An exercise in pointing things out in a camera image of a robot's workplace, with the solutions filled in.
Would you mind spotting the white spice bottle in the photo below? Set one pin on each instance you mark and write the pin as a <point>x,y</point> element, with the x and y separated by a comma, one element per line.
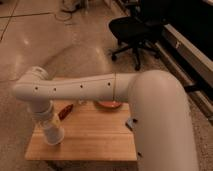
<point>80,102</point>

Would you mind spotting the blue sponge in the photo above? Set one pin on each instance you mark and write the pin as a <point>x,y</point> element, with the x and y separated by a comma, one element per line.
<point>129,124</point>

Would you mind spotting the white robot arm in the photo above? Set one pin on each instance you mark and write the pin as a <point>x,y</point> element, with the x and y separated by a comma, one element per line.
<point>159,107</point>

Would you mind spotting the red-brown handled tool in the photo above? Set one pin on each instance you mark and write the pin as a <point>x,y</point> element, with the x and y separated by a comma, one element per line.
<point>65,111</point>

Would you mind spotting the wooden table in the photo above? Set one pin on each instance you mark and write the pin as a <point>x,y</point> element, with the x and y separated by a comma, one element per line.
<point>93,134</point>

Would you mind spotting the orange bowl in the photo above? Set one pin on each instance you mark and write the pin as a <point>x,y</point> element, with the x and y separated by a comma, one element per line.
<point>109,104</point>

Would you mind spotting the black office chair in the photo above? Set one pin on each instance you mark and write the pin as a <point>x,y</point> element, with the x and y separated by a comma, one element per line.
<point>144,24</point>

